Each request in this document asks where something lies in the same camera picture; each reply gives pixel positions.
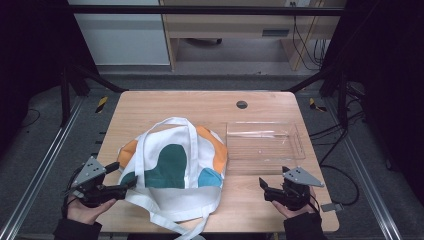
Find clear plastic container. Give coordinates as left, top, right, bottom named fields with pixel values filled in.
left=225, top=120, right=307, bottom=176

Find person's left hand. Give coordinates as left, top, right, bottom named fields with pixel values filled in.
left=66, top=195, right=118, bottom=226

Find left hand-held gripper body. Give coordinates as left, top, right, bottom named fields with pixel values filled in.
left=64, top=155, right=128, bottom=208

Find black metal stand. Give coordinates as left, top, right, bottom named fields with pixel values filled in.
left=283, top=63, right=351, bottom=131
left=59, top=63, right=129, bottom=128

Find hanging black desk cables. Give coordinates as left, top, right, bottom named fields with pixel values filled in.
left=291, top=1, right=329, bottom=72

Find grey metal table clamp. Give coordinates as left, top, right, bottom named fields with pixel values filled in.
left=320, top=202, right=344, bottom=213

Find thin black floor cable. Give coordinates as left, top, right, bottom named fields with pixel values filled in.
left=19, top=108, right=42, bottom=129

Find white cabinet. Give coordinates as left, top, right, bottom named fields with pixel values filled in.
left=68, top=0, right=171, bottom=66

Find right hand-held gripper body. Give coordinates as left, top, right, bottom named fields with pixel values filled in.
left=264, top=166, right=325, bottom=212

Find white patterned tote bag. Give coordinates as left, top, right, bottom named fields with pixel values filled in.
left=116, top=116, right=229, bottom=240

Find aluminium floor rail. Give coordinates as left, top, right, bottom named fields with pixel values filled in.
left=0, top=96, right=86, bottom=240
left=324, top=98, right=404, bottom=240

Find person's right hand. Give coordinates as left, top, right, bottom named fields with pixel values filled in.
left=271, top=186, right=318, bottom=220

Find wooden desk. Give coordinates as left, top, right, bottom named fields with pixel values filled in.
left=159, top=0, right=348, bottom=72

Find yellow black tape strip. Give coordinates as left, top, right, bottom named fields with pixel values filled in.
left=95, top=96, right=109, bottom=114
left=308, top=97, right=328, bottom=113

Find left hand-held gripper cable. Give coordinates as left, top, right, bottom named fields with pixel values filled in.
left=60, top=166, right=84, bottom=219

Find black horizontal frame bar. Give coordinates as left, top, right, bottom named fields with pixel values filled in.
left=66, top=4, right=348, bottom=17

